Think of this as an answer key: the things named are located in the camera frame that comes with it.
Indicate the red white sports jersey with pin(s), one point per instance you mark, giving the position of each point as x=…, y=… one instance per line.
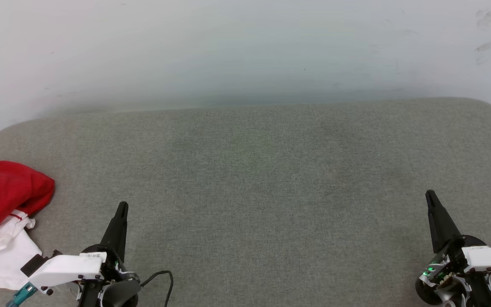
x=2, y=192

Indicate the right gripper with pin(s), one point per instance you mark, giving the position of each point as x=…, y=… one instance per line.
x=450, y=273

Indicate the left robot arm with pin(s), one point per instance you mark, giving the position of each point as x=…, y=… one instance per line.
x=122, y=294

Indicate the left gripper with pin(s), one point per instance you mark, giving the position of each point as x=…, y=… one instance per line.
x=111, y=266

